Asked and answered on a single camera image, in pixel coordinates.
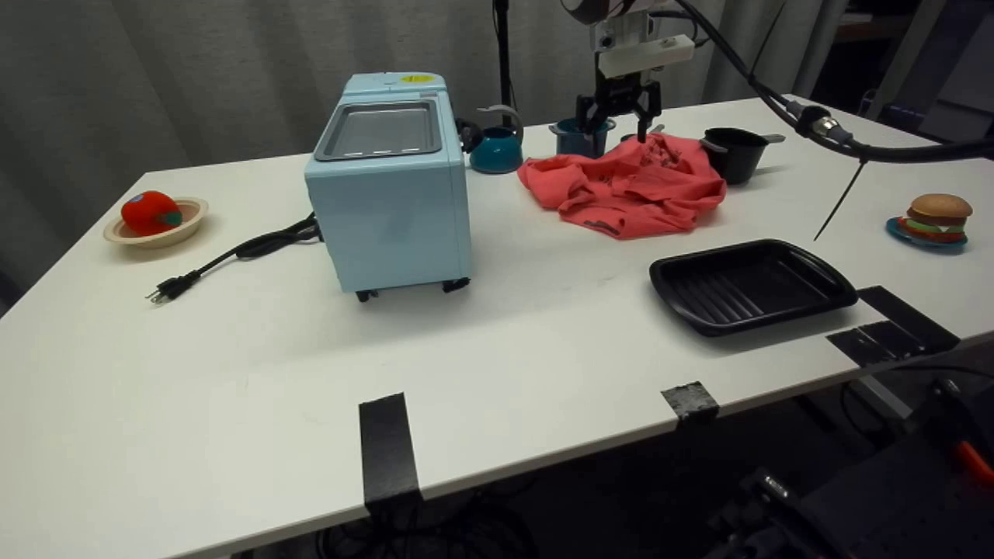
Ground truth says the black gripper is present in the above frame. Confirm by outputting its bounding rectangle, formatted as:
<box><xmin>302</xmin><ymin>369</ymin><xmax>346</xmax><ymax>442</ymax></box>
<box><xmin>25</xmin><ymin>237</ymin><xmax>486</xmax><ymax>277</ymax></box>
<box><xmin>576</xmin><ymin>71</ymin><xmax>669</xmax><ymax>158</ymax></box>

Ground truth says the red printed shirt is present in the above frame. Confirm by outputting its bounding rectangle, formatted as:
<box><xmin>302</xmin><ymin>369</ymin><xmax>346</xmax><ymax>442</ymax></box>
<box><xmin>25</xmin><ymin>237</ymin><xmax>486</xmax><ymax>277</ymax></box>
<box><xmin>517</xmin><ymin>131</ymin><xmax>729</xmax><ymax>246</ymax></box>

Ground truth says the teal toy pot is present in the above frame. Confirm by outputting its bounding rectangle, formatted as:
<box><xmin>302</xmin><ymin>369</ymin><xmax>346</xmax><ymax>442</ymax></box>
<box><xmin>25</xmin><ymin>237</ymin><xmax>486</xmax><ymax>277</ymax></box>
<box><xmin>546</xmin><ymin>114</ymin><xmax>616</xmax><ymax>161</ymax></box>

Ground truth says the black ridged grill tray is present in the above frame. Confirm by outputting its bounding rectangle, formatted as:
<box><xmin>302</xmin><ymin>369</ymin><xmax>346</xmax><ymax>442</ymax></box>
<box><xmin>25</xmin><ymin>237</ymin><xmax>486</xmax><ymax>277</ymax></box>
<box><xmin>645</xmin><ymin>237</ymin><xmax>864</xmax><ymax>338</ymax></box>

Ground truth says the light blue toaster oven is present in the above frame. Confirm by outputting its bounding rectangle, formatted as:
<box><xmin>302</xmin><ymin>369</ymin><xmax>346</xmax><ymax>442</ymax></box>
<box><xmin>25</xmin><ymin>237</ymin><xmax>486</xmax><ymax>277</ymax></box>
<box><xmin>302</xmin><ymin>67</ymin><xmax>478</xmax><ymax>307</ymax></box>

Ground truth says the small blue plate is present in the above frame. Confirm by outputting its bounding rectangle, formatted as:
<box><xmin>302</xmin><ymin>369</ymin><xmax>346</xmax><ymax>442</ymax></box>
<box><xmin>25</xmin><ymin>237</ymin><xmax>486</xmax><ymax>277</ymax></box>
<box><xmin>882</xmin><ymin>213</ymin><xmax>974</xmax><ymax>256</ymax></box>

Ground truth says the toy burger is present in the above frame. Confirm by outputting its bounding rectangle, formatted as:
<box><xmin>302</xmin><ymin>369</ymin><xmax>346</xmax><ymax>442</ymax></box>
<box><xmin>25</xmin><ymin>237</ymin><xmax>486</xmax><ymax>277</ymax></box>
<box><xmin>900</xmin><ymin>189</ymin><xmax>978</xmax><ymax>247</ymax></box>

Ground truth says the red toy tomato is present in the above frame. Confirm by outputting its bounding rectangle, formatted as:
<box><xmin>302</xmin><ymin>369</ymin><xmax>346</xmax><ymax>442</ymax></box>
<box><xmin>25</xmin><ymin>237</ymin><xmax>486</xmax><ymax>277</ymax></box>
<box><xmin>118</xmin><ymin>189</ymin><xmax>187</xmax><ymax>239</ymax></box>

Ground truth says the red fruit on plate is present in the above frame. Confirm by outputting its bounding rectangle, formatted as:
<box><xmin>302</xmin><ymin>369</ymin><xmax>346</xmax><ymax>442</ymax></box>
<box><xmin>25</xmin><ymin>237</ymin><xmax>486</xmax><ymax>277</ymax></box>
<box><xmin>100</xmin><ymin>195</ymin><xmax>212</xmax><ymax>250</ymax></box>

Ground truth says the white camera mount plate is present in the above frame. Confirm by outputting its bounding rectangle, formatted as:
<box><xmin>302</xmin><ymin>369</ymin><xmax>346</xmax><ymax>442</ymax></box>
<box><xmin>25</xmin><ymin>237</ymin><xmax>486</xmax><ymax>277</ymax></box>
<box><xmin>597</xmin><ymin>32</ymin><xmax>700</xmax><ymax>82</ymax></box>

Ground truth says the black pot with grey handle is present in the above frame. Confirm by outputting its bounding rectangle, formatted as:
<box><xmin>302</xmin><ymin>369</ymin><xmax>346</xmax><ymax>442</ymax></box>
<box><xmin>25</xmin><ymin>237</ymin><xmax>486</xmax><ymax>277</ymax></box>
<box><xmin>700</xmin><ymin>124</ymin><xmax>789</xmax><ymax>189</ymax></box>

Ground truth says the black camera tripod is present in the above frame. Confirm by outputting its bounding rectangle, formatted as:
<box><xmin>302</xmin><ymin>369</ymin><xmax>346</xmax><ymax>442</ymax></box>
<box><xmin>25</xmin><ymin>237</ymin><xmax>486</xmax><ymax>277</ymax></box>
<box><xmin>489</xmin><ymin>0</ymin><xmax>519</xmax><ymax>107</ymax></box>

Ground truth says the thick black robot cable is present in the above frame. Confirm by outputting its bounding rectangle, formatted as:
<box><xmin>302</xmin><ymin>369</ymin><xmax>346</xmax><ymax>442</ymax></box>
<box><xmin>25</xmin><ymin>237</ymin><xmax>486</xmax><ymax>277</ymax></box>
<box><xmin>669</xmin><ymin>0</ymin><xmax>994</xmax><ymax>243</ymax></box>

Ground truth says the black toaster power cord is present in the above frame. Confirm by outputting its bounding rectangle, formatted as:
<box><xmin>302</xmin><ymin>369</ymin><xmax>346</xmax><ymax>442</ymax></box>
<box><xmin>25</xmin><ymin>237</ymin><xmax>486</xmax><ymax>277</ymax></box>
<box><xmin>146</xmin><ymin>212</ymin><xmax>326</xmax><ymax>307</ymax></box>

